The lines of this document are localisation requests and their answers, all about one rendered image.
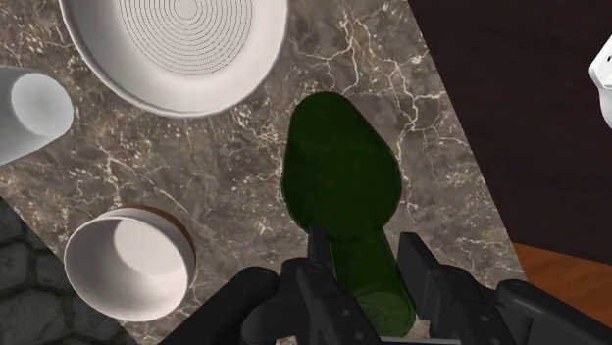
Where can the white cup with brown base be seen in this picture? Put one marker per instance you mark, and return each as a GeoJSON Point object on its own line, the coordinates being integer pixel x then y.
{"type": "Point", "coordinates": [129, 267]}

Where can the green glass bottle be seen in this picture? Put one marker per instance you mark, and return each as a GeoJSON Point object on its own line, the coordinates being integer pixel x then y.
{"type": "Point", "coordinates": [342, 181]}

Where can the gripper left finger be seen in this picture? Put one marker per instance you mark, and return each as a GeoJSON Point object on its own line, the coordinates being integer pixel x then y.
{"type": "Point", "coordinates": [287, 305]}

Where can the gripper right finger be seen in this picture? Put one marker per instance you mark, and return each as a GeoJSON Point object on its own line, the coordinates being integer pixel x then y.
{"type": "Point", "coordinates": [459, 296]}

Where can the large white bowl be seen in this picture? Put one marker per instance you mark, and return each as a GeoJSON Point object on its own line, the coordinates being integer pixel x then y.
{"type": "Point", "coordinates": [177, 57]}

